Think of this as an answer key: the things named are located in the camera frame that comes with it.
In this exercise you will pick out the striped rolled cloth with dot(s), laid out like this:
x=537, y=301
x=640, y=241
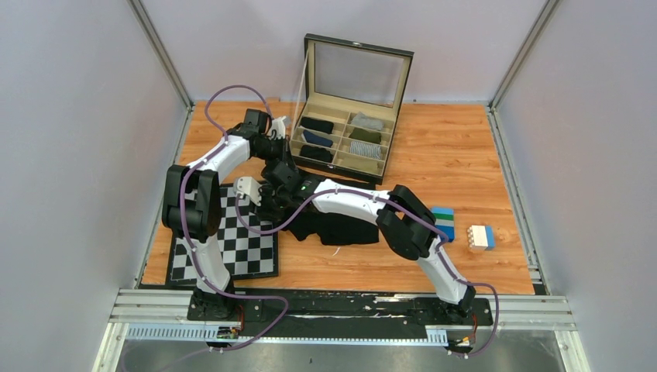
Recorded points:
x=364, y=149

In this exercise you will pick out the black rolled cloth bottom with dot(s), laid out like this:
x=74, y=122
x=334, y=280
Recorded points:
x=317, y=153

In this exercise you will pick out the aluminium frame rail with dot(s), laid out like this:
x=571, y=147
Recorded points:
x=162, y=314

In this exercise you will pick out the black compartment storage box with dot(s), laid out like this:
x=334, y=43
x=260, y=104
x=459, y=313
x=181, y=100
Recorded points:
x=342, y=78

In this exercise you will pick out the black rolled cloth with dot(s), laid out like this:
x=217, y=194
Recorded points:
x=319, y=125
x=317, y=153

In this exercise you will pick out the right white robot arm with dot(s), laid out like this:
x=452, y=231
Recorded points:
x=407, y=225

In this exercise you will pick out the black white checkerboard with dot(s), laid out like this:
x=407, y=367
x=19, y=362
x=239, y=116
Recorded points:
x=245, y=254

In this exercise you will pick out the navy rolled cloth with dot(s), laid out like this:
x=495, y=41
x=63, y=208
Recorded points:
x=312, y=138

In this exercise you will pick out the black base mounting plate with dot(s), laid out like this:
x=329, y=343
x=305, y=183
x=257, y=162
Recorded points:
x=348, y=314

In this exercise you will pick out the olive green rolled cloth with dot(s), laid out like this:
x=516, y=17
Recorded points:
x=364, y=135

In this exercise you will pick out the blue green brick stack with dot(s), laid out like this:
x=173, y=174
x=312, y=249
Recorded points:
x=445, y=221

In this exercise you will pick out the grey rolled cloth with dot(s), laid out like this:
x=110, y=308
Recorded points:
x=367, y=122

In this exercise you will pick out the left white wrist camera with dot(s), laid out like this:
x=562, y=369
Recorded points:
x=278, y=128

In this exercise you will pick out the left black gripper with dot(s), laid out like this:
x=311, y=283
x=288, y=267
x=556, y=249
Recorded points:
x=287, y=155

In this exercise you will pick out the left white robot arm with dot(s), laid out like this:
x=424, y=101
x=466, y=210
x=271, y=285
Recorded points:
x=192, y=207

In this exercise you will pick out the white blue brick block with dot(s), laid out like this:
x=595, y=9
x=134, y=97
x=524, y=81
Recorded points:
x=481, y=237

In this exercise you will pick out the black rolled cloth top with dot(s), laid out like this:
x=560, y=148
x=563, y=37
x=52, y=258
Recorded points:
x=319, y=125

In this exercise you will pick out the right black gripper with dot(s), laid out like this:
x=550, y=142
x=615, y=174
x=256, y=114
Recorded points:
x=264, y=191

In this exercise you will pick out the black underwear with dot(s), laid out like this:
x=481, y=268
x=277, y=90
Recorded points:
x=332, y=229

